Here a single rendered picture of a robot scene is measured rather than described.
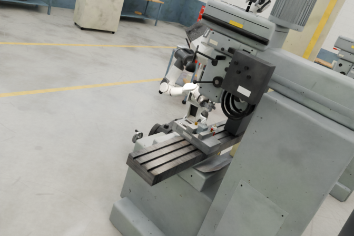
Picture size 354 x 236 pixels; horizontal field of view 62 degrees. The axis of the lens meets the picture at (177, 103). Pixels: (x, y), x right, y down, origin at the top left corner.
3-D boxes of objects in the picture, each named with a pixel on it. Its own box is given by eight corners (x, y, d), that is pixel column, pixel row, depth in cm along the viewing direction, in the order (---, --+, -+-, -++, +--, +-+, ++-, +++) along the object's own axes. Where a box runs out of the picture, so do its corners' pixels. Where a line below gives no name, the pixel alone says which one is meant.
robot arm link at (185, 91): (194, 88, 214) (179, 89, 221) (199, 96, 219) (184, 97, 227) (197, 81, 217) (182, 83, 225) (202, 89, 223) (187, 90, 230)
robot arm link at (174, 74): (155, 86, 236) (170, 62, 231) (164, 89, 246) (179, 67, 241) (163, 94, 229) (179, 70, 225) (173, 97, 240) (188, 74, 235)
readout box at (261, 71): (218, 87, 153) (233, 49, 144) (227, 86, 160) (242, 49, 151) (251, 106, 143) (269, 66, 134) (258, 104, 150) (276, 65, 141)
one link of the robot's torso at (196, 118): (186, 119, 313) (194, 84, 283) (202, 128, 307) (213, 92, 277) (178, 127, 302) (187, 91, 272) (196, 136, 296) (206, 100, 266)
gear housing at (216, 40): (205, 44, 184) (210, 29, 181) (224, 45, 203) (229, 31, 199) (250, 66, 168) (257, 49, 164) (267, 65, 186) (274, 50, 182)
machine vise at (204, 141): (171, 128, 222) (175, 116, 217) (183, 125, 233) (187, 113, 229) (206, 155, 203) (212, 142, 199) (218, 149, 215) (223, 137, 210)
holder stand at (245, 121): (223, 128, 250) (232, 108, 242) (234, 123, 267) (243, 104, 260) (235, 136, 244) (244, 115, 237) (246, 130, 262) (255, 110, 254)
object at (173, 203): (118, 195, 255) (135, 138, 232) (144, 183, 280) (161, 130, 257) (186, 265, 214) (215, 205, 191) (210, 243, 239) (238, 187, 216)
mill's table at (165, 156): (125, 163, 181) (128, 153, 178) (225, 125, 277) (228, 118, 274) (150, 186, 170) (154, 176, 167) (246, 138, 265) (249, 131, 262)
